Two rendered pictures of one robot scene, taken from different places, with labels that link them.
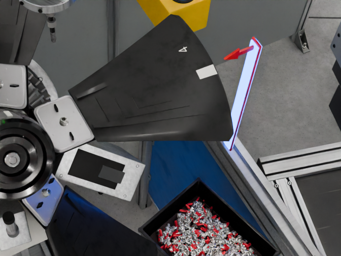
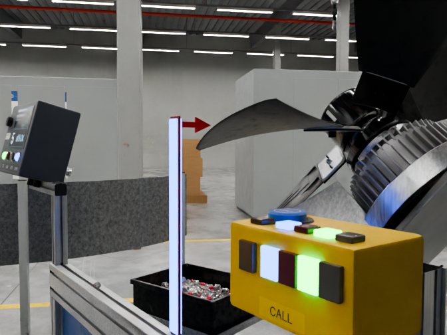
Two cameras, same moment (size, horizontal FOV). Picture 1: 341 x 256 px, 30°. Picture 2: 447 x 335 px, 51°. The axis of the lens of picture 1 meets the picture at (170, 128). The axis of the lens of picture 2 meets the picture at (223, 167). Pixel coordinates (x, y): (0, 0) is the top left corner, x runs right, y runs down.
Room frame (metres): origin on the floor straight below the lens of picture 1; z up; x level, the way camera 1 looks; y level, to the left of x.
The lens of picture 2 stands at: (1.41, -0.06, 1.15)
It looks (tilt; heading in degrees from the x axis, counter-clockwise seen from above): 3 degrees down; 179
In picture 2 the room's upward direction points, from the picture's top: straight up
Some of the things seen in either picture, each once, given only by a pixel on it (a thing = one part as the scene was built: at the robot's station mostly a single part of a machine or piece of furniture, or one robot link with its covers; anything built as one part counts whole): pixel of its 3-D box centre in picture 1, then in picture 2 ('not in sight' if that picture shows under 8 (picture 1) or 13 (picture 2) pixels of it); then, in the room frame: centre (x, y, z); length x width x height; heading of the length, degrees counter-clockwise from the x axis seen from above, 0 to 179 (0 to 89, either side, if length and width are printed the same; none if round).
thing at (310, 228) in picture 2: not in sight; (306, 228); (0.99, 0.02, 1.08); 0.02 x 0.02 x 0.01; 36
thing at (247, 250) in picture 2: not in sight; (247, 256); (0.96, -0.03, 1.04); 0.02 x 0.01 x 0.03; 36
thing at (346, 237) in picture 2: not in sight; (350, 237); (1.03, 0.05, 1.08); 0.02 x 0.02 x 0.01; 36
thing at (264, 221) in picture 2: not in sight; (262, 221); (0.95, -0.02, 1.08); 0.02 x 0.02 x 0.01; 36
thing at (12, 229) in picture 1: (10, 224); not in sight; (0.43, 0.24, 0.99); 0.02 x 0.02 x 0.06
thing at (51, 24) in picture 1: (52, 26); (334, 16); (0.52, 0.16, 1.39); 0.01 x 0.01 x 0.05
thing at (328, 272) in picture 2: not in sight; (330, 282); (1.05, 0.03, 1.04); 0.02 x 0.01 x 0.03; 36
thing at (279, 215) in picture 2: not in sight; (287, 217); (0.93, 0.01, 1.08); 0.04 x 0.04 x 0.02
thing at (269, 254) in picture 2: not in sight; (270, 262); (0.99, -0.01, 1.04); 0.02 x 0.01 x 0.03; 36
